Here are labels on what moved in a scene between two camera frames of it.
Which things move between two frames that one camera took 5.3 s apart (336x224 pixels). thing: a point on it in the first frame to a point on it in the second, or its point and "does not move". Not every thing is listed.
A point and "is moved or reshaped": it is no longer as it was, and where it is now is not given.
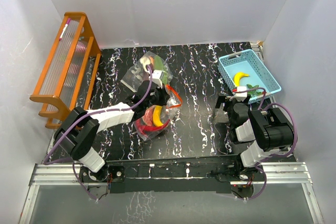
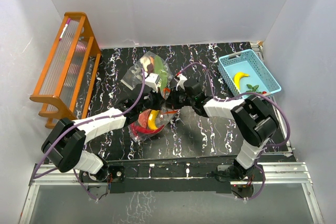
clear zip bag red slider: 156,119 is moved or reshaped
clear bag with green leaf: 142,70 does not move
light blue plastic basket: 260,84 does not move
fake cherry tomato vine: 254,93 does not move
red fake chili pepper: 142,128 to 136,130
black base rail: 176,176 does not move
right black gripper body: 229,104 to 179,99
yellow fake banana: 157,116 to 151,119
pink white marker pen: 67,21 does not move
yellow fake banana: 237,77 does not move
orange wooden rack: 67,81 does not move
